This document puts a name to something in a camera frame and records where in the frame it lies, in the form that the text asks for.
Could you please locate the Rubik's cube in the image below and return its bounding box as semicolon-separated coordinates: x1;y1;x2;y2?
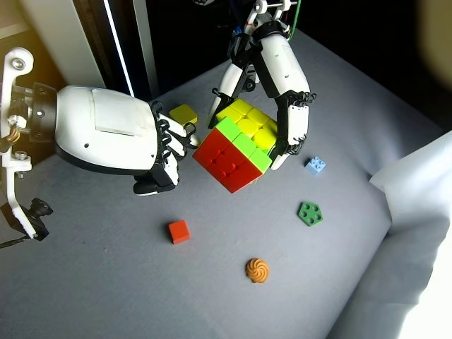
192;98;280;194

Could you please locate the blue toy brick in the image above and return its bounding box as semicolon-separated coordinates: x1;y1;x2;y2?
304;156;327;177

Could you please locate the white backdrop sheet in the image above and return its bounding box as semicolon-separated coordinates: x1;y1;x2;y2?
326;130;452;339

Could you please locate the orange swirl cookie toy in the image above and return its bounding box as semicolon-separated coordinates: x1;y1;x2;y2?
245;257;270;285

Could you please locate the green pentagon block with holes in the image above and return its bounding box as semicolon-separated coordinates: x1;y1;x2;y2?
297;201;324;227

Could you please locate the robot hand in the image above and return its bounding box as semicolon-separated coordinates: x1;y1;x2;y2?
54;85;201;197
207;31;318;172

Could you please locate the yellow block with hole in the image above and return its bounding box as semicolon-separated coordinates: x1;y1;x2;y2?
168;104;198;125

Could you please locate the white vertical panel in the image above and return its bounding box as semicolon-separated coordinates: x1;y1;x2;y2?
19;0;160;100

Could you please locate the grey table cloth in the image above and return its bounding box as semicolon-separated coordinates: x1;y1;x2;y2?
0;28;446;339

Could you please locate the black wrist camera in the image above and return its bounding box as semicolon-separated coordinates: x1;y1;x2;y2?
0;197;54;243

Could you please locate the red cube block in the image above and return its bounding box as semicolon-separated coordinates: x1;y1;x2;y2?
167;219;191;245

